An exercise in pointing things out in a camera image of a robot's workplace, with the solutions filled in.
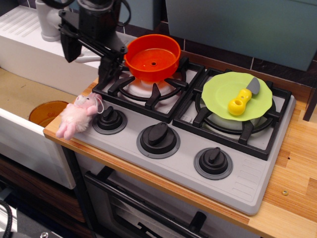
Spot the black left stove knob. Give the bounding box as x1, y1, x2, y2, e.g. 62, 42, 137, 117
93, 106, 127, 135

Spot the grey toy faucet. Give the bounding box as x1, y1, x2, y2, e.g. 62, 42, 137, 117
35, 0, 61, 42

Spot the grey toy stove top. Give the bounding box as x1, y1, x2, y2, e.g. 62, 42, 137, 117
73, 60, 297, 216

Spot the pink plush toy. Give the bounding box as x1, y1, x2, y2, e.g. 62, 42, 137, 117
55, 93, 104, 140

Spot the black braided cable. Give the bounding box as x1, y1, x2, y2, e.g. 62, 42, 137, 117
0, 199, 13, 238

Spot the light green plate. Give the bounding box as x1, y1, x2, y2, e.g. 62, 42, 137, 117
202, 72, 272, 121

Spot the yellow handled toy knife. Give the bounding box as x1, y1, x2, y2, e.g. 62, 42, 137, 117
227, 77, 261, 116

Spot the black stove knob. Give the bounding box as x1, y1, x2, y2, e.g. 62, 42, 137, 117
136, 122, 181, 159
93, 106, 127, 135
194, 147, 233, 180

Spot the black left burner grate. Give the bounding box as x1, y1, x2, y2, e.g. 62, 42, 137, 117
93, 57, 206, 122

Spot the black burner grate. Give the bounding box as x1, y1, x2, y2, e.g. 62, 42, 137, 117
173, 68, 296, 160
93, 57, 206, 122

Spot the white toy sink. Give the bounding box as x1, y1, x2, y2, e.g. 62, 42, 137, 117
0, 5, 99, 189

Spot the toy oven door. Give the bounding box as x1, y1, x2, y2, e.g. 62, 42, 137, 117
84, 168, 207, 238

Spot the black right burner grate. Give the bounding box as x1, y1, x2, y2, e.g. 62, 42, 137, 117
173, 68, 296, 160

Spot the black middle stove knob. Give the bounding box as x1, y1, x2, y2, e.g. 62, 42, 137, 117
136, 122, 181, 159

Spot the orange translucent cup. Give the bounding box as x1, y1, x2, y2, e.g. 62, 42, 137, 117
29, 101, 68, 127

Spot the black right stove knob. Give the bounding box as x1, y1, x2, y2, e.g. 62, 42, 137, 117
194, 147, 233, 180

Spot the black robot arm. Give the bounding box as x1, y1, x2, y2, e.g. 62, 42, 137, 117
44, 0, 130, 83

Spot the orange pan grey handle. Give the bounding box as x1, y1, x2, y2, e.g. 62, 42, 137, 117
123, 34, 181, 83

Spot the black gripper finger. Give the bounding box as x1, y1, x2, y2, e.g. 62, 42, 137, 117
60, 33, 82, 62
98, 56, 124, 83

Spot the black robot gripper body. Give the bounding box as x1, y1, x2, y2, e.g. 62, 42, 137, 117
58, 4, 128, 59

